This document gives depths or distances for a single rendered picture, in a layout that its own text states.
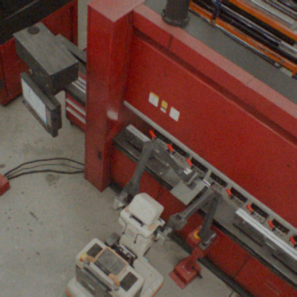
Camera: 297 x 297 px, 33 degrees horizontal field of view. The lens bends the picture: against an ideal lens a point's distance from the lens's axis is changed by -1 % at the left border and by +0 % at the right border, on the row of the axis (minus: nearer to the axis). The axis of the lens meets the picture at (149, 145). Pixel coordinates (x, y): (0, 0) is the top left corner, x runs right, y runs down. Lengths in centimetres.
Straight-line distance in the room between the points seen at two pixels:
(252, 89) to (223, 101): 32
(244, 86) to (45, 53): 144
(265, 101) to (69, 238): 260
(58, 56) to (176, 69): 85
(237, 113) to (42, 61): 141
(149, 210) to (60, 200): 175
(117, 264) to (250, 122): 149
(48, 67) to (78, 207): 196
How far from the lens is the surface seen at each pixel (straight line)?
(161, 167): 439
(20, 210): 515
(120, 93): 410
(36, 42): 377
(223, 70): 323
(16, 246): 498
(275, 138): 334
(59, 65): 360
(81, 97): 437
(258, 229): 418
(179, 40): 335
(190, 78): 350
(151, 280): 455
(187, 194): 414
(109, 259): 392
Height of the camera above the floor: 453
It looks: 54 degrees down
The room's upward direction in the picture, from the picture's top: 11 degrees clockwise
